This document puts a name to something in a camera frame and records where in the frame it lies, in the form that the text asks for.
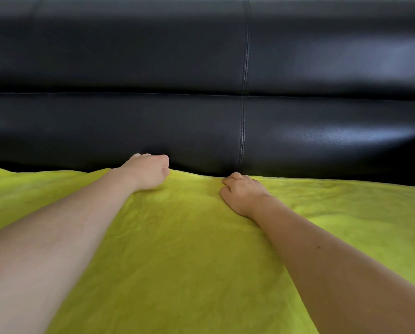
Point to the person's left hand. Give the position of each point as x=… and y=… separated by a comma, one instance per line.
x=146, y=172

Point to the person's right hand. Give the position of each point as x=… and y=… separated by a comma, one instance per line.
x=242, y=198

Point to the person's right fingers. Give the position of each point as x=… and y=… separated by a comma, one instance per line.
x=232, y=178

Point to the person's left fingers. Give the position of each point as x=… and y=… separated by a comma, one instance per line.
x=151, y=157

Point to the yellow-green bed sheet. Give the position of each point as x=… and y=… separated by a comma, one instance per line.
x=190, y=260

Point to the person's right forearm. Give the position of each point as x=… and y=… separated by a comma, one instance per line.
x=336, y=271

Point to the person's left forearm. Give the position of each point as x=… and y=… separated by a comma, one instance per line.
x=51, y=236

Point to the black leather headboard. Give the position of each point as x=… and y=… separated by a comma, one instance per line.
x=207, y=86

